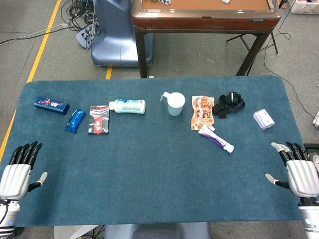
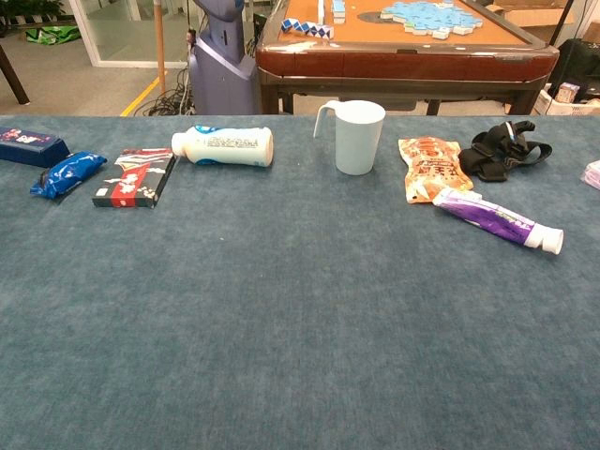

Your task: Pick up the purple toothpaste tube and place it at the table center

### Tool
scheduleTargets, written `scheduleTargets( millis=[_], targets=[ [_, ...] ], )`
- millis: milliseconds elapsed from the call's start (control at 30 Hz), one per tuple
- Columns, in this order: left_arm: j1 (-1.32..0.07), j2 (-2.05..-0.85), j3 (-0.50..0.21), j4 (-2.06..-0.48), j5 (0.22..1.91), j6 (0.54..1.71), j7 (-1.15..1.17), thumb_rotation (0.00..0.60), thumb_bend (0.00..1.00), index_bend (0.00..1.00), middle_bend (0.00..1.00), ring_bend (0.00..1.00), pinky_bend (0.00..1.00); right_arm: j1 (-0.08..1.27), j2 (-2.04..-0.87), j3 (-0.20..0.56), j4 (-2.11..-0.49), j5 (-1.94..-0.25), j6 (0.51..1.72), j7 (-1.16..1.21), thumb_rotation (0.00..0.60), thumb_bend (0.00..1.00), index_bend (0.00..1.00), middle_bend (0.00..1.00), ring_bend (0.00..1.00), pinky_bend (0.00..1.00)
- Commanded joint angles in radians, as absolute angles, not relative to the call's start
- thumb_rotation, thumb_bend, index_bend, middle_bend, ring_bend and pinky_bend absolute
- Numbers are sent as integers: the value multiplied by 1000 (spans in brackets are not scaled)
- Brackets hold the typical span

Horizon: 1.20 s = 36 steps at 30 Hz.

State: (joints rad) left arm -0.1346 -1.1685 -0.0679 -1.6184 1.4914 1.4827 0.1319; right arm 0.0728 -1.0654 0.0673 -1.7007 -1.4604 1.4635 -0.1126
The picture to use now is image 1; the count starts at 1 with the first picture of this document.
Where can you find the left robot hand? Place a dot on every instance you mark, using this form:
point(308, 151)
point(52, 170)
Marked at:
point(15, 179)

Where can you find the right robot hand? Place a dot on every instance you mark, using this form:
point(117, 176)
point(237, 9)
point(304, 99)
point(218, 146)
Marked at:
point(301, 176)

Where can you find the purple toothpaste tube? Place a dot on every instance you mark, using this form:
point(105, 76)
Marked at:
point(215, 139)

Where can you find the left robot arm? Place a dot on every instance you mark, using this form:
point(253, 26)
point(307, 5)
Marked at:
point(7, 219)

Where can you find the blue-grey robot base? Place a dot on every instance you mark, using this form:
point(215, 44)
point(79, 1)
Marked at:
point(159, 232)

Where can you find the blue-grey carpeted table surface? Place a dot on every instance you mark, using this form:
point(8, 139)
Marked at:
point(149, 174)

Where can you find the dark blue printed box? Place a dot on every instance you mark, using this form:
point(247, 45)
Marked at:
point(51, 104)

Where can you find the blue snack packet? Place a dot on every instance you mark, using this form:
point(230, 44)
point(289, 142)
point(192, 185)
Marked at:
point(75, 120)

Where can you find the black red flat box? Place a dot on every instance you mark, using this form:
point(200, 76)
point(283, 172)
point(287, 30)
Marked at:
point(98, 122)

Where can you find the orange snack pouch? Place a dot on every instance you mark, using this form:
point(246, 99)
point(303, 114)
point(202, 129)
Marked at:
point(203, 112)

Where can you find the white milk bottle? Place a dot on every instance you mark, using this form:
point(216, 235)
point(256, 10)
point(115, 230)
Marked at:
point(129, 107)

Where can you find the grey power strip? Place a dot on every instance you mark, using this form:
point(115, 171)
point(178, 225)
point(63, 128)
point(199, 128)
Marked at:
point(83, 37)

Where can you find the white storage box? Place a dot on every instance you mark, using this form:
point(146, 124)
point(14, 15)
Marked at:
point(305, 6)

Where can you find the brown mahjong table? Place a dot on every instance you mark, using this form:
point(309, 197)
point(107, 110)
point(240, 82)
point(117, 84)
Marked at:
point(199, 22)

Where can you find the blue white snake puzzle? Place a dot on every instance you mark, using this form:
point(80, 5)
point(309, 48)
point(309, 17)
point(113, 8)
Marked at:
point(165, 2)

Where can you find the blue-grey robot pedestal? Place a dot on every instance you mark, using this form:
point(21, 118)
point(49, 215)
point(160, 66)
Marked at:
point(112, 37)

